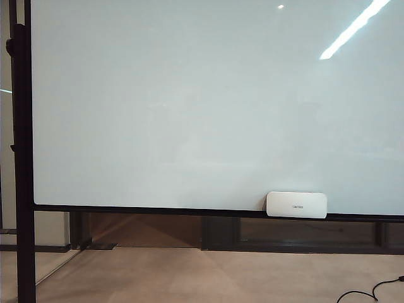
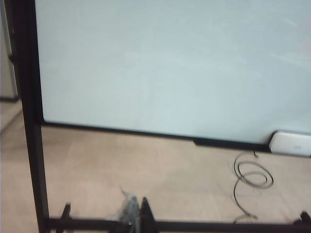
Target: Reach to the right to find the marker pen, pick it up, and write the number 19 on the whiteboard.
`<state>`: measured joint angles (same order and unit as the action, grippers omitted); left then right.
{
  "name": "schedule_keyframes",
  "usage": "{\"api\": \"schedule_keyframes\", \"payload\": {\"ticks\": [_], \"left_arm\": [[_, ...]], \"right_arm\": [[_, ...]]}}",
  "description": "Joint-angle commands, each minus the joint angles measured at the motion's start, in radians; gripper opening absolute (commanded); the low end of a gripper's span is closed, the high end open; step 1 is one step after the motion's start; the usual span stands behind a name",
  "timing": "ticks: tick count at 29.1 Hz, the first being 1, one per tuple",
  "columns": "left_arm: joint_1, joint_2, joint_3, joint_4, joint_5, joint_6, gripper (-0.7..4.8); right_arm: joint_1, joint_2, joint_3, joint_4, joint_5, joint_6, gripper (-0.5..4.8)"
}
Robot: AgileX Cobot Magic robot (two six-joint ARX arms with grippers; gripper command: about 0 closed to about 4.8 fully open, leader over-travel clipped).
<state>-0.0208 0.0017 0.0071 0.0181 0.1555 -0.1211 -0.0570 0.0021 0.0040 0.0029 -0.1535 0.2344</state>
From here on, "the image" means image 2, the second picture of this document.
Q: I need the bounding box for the dark floor cable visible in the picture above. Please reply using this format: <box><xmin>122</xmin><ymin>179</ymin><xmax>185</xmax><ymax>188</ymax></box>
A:
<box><xmin>232</xmin><ymin>150</ymin><xmax>275</xmax><ymax>225</ymax></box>

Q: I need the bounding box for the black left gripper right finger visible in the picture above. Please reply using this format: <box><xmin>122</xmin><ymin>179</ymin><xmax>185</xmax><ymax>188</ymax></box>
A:
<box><xmin>140</xmin><ymin>196</ymin><xmax>158</xmax><ymax>233</ymax></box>

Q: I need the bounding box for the white rectangular board eraser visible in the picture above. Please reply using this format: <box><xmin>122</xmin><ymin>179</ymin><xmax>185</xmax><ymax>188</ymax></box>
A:
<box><xmin>268</xmin><ymin>130</ymin><xmax>311</xmax><ymax>157</ymax></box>

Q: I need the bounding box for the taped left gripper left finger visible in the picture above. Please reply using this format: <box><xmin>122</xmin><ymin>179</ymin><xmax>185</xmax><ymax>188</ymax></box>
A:
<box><xmin>118</xmin><ymin>185</ymin><xmax>141</xmax><ymax>233</ymax></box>

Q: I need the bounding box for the black whiteboard stand post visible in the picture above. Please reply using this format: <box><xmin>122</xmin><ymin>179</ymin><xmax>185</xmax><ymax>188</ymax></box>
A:
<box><xmin>3</xmin><ymin>0</ymin><xmax>51</xmax><ymax>233</ymax></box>

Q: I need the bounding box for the white glass whiteboard black frame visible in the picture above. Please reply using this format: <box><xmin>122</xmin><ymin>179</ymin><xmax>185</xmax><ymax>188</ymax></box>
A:
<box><xmin>35</xmin><ymin>0</ymin><xmax>311</xmax><ymax>154</ymax></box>

